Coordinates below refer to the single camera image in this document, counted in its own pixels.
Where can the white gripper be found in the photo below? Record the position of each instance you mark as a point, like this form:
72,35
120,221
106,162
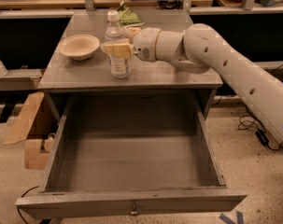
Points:
145,44

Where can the clear plastic water bottle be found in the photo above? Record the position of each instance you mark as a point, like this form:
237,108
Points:
116,45

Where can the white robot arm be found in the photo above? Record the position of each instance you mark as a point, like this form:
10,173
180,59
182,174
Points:
200,48

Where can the grey cabinet with top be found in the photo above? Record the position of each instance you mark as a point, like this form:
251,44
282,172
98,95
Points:
64,75

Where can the open grey top drawer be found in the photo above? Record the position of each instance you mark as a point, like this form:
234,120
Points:
115,151

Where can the metal drawer knob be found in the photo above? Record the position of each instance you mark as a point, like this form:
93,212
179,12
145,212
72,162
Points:
133,212

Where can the green chip bag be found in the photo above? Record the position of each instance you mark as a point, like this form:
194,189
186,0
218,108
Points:
127,15

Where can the beige paper bowl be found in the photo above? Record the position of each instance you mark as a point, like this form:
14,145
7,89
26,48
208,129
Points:
79,47

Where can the cardboard box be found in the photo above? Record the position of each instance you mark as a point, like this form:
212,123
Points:
34,125

